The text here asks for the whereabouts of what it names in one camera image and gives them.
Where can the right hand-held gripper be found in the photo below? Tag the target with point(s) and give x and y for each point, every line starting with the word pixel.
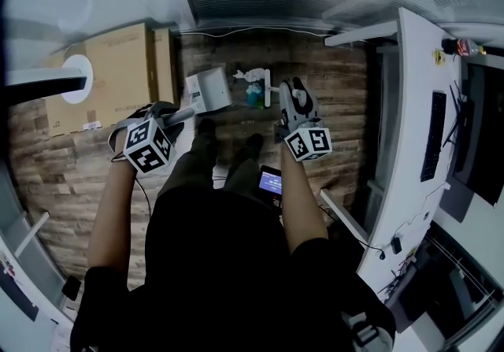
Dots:
pixel 309 141

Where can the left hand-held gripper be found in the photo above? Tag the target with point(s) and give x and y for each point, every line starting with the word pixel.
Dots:
pixel 147 145

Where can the white broom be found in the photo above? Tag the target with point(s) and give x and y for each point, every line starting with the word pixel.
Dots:
pixel 267 84

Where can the blue green trash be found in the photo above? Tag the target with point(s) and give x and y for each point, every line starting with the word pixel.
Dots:
pixel 254 95

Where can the white paper trash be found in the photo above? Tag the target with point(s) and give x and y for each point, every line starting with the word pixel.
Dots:
pixel 249 75

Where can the white dustpan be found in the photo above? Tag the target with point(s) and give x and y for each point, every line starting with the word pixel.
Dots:
pixel 210 90

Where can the person's right forearm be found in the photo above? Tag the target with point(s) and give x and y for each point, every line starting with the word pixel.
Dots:
pixel 301 201

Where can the person's left forearm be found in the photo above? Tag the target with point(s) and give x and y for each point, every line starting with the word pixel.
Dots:
pixel 112 208

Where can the person's left leg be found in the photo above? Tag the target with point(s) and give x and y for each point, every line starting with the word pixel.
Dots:
pixel 195 169

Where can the person's leg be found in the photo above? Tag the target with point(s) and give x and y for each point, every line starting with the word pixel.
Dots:
pixel 242 179
pixel 195 169

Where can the person's left black shoe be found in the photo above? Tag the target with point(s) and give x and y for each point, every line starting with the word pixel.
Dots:
pixel 206 129

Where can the person's black shoe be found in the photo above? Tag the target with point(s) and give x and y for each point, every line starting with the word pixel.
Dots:
pixel 254 142
pixel 206 129

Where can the person's right black shoe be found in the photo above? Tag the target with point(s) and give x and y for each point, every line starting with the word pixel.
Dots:
pixel 254 142

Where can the large cardboard box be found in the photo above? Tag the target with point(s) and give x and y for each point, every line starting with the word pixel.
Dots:
pixel 114 78

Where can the thin cardboard box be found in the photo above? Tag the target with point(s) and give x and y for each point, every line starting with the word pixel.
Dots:
pixel 165 63

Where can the black device with screen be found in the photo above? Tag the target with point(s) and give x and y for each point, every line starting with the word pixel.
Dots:
pixel 271 185

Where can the person's right leg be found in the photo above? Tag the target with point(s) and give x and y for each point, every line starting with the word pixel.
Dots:
pixel 242 179

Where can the white round base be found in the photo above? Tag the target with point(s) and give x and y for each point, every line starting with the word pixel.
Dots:
pixel 80 67

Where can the white desk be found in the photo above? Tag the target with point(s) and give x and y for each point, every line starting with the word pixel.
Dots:
pixel 413 106

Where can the dark curved bar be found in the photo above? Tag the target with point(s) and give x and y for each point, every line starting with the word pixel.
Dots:
pixel 39 88

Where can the black keyboard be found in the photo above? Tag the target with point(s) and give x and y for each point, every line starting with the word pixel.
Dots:
pixel 433 135

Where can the person's black shirt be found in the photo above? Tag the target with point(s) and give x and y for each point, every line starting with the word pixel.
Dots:
pixel 220 271

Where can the small yellow object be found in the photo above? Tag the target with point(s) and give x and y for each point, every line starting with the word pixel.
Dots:
pixel 439 56

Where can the white shelf unit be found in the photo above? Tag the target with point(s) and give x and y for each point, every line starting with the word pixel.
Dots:
pixel 27 248

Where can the plastic drink bottle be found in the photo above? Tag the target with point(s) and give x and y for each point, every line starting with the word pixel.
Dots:
pixel 464 47

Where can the black power adapter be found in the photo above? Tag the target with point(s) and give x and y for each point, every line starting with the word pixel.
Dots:
pixel 396 245

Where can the black monitor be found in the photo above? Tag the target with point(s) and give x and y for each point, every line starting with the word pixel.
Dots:
pixel 482 134

